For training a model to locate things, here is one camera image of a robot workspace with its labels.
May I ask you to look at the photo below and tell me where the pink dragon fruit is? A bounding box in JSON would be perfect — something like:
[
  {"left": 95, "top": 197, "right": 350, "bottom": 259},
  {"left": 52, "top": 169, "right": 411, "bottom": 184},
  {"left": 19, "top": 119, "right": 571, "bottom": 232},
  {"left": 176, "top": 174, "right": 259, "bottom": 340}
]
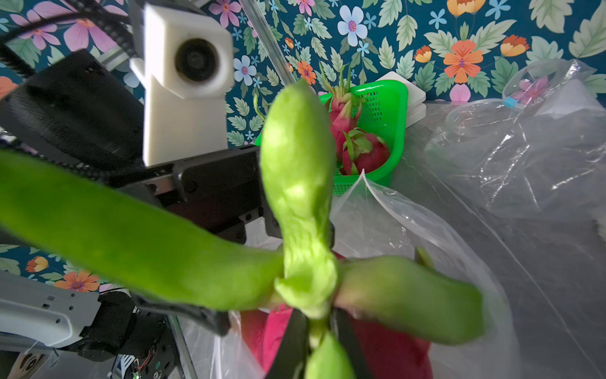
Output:
[
  {"left": 0, "top": 79, "right": 486, "bottom": 379},
  {"left": 339, "top": 128, "right": 391, "bottom": 176},
  {"left": 325, "top": 65, "right": 365, "bottom": 163}
]

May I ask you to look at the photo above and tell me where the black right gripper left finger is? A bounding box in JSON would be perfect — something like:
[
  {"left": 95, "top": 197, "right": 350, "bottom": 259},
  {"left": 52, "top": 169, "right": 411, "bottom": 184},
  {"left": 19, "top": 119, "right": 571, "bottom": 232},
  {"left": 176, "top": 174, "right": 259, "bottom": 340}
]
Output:
[{"left": 265, "top": 309, "right": 309, "bottom": 379}]

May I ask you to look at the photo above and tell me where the white rectangular box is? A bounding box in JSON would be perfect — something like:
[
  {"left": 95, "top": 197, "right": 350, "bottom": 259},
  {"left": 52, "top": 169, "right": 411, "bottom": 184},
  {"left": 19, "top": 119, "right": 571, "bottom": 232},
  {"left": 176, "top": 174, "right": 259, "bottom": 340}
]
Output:
[{"left": 379, "top": 71, "right": 427, "bottom": 128}]

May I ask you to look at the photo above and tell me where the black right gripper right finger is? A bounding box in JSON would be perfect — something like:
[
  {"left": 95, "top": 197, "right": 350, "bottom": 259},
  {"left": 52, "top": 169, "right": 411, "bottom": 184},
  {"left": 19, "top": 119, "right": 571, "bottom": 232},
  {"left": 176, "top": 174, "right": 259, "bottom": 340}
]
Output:
[{"left": 331, "top": 308, "right": 373, "bottom": 379}]

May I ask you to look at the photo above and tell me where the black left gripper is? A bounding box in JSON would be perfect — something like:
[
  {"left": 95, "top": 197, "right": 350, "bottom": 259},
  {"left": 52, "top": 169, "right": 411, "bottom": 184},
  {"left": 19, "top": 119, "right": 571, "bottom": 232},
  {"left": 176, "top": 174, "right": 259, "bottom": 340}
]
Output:
[{"left": 118, "top": 145, "right": 282, "bottom": 245}]

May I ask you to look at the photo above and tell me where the clear zip-top bag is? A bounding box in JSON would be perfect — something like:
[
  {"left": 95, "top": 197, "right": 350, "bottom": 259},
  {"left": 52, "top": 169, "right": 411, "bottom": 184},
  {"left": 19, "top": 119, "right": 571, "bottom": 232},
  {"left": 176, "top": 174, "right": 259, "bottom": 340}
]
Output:
[
  {"left": 182, "top": 177, "right": 522, "bottom": 378},
  {"left": 425, "top": 58, "right": 605, "bottom": 221}
]

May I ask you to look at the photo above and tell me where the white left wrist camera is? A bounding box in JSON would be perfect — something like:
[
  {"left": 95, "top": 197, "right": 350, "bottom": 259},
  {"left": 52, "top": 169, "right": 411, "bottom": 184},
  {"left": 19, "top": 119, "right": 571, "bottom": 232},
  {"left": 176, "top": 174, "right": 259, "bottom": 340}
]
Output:
[{"left": 129, "top": 1, "right": 235, "bottom": 167}]

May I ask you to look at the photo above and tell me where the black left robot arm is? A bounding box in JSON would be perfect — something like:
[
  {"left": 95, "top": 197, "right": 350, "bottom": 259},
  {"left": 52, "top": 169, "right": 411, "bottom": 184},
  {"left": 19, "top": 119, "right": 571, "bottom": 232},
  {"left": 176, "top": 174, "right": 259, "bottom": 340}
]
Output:
[{"left": 1, "top": 2, "right": 345, "bottom": 368}]

